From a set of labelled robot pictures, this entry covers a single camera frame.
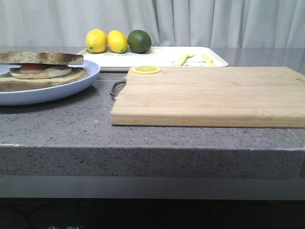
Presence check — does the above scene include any white serving tray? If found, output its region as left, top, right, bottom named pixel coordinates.
left=79, top=46, right=228, bottom=72

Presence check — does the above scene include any left yellow lemon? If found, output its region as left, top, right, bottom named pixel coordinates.
left=85, top=29, right=107, bottom=53

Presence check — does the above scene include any yellow lemon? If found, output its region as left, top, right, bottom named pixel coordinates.
left=85, top=29, right=107, bottom=53
left=107, top=30, right=128, bottom=53

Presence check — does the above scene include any grey curtain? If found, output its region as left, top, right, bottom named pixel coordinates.
left=0, top=0, right=305, bottom=48

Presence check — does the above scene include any wooden cutting board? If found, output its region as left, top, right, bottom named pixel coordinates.
left=111, top=67, right=305, bottom=128

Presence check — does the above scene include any metal cutting board handle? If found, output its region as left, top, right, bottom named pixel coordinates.
left=110, top=78, right=126, bottom=96

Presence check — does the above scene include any green lime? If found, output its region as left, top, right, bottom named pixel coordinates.
left=127, top=30, right=152, bottom=53

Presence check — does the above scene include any light blue plate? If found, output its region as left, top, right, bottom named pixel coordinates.
left=0, top=60, right=100, bottom=106

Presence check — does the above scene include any bread slice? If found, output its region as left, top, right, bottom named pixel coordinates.
left=0, top=67, right=87, bottom=92
left=0, top=51, right=83, bottom=65

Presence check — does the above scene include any right yellow lemon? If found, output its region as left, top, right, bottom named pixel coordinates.
left=107, top=30, right=128, bottom=53

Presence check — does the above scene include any lemon slice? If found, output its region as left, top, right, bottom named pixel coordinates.
left=131, top=65, right=161, bottom=74

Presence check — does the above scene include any fried egg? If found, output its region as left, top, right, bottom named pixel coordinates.
left=9, top=63, right=71, bottom=79

